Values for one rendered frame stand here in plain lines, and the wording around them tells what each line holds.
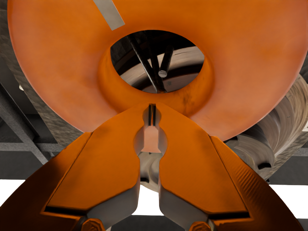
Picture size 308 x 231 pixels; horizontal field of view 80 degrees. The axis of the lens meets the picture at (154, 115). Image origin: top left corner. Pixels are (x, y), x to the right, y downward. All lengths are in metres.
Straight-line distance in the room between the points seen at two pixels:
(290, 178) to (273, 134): 8.77
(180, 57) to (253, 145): 0.19
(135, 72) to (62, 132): 0.50
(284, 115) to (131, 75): 0.29
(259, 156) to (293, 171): 9.05
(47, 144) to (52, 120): 5.21
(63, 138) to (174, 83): 0.57
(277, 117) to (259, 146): 0.08
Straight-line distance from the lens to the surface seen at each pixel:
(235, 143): 0.32
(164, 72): 0.21
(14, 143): 6.44
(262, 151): 0.37
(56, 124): 0.73
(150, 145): 0.16
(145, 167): 0.38
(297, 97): 0.43
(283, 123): 0.44
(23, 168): 9.25
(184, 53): 0.30
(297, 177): 9.38
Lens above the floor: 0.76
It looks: 47 degrees up
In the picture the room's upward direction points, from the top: 180 degrees counter-clockwise
